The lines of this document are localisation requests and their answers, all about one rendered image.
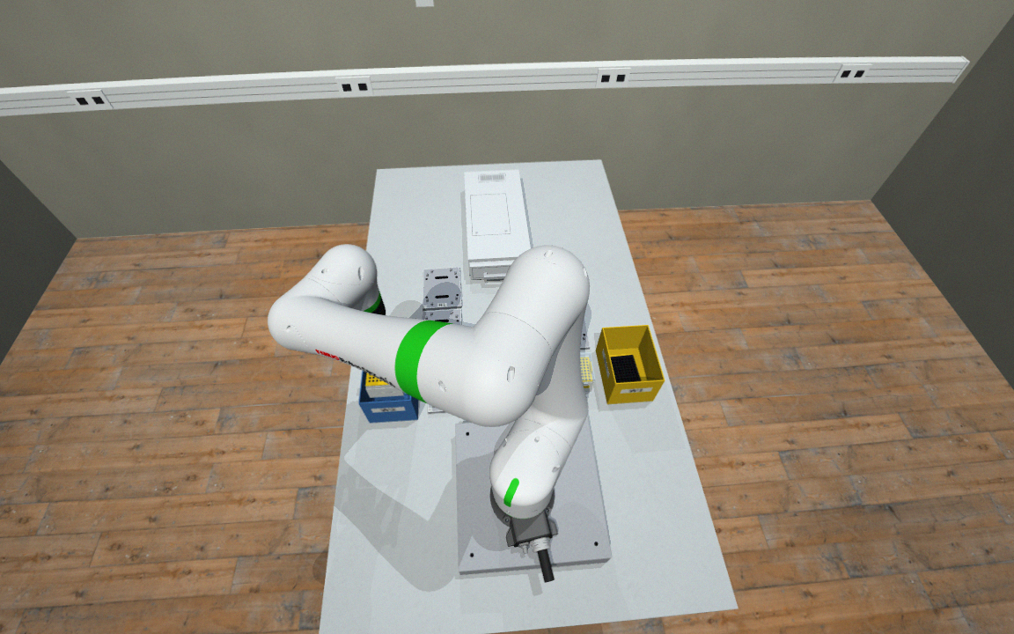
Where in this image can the blue bin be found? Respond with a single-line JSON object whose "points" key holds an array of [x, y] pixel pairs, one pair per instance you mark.
{"points": [[387, 409]]}

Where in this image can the yellow waste bin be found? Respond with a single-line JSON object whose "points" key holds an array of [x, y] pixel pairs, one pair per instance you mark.
{"points": [[623, 341]]}

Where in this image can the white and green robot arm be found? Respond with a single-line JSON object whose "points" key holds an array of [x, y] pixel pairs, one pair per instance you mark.
{"points": [[525, 346]]}

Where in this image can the yellow rack with grid of holes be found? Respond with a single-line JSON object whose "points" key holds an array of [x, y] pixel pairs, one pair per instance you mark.
{"points": [[378, 388]]}

